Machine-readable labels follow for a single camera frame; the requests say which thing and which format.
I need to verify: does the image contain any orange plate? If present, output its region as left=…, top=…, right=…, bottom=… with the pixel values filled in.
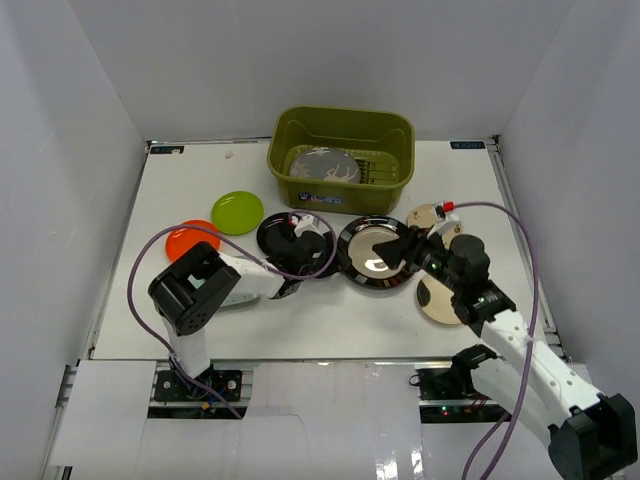
left=165, top=219, right=221, bottom=262

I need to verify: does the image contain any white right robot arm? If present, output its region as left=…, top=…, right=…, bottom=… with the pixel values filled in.
left=373, top=227, right=638, bottom=479

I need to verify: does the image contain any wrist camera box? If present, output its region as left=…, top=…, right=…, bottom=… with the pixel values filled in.
left=288, top=213, right=320, bottom=238
left=428, top=201, right=460, bottom=237

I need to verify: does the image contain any small black plate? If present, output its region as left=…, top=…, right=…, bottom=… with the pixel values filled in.
left=256, top=212, right=333, bottom=275

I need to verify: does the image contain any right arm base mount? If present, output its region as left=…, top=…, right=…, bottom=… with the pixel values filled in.
left=408, top=367, right=505, bottom=425

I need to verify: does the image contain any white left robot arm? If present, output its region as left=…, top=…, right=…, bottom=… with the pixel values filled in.
left=148, top=232, right=332, bottom=399

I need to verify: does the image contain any black rimmed cream plate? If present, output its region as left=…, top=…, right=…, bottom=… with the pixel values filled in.
left=338, top=215, right=414, bottom=290

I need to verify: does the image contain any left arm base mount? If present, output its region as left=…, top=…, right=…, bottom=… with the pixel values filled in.
left=151, top=369, right=243, bottom=403

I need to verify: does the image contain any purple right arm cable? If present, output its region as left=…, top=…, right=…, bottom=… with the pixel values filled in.
left=452, top=201, right=541, bottom=480

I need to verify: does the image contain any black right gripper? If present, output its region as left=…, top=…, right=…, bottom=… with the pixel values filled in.
left=372, top=225, right=464, bottom=294

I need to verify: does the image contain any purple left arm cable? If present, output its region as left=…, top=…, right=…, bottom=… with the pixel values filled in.
left=128, top=212, right=337, bottom=420

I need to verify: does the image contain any right corner label sticker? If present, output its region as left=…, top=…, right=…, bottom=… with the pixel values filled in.
left=450, top=141, right=486, bottom=150

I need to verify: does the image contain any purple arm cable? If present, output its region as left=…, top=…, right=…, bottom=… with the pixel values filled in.
left=452, top=201, right=541, bottom=480
left=128, top=212, right=337, bottom=420

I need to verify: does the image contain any cream plate with black mark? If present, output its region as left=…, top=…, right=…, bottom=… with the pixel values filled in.
left=416, top=275, right=462, bottom=326

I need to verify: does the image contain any grey deer pattern plate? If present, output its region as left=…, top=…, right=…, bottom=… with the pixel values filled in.
left=288, top=147, right=361, bottom=184

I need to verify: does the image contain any lime green plate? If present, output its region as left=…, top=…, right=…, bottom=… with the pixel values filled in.
left=211, top=191, right=264, bottom=236

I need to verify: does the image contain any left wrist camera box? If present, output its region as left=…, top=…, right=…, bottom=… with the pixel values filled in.
left=288, top=213, right=320, bottom=238

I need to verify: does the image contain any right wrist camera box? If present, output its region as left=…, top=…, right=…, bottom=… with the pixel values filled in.
left=428, top=201, right=460, bottom=237

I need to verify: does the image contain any cream floral plate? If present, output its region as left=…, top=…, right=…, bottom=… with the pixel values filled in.
left=407, top=204, right=463, bottom=247

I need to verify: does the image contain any corner label sticker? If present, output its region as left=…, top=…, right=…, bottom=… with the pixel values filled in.
left=149, top=145, right=184, bottom=155
left=450, top=141, right=486, bottom=150

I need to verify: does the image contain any olive green plastic bin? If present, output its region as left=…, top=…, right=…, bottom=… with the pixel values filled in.
left=267, top=105, right=415, bottom=215

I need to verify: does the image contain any left corner label sticker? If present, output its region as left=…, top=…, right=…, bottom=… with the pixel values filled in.
left=149, top=145, right=184, bottom=155

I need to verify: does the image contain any pale green rectangular dish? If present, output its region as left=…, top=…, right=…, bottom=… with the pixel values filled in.
left=219, top=254, right=262, bottom=309

